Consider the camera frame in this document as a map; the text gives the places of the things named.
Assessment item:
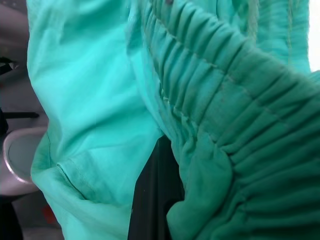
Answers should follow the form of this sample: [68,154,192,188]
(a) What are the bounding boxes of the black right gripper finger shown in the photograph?
[128,135,186,240]

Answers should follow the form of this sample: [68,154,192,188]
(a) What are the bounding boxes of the green shorts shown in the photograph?
[24,0,320,240]

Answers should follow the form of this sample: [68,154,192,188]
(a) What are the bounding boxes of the white round bowl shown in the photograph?
[3,125,49,185]

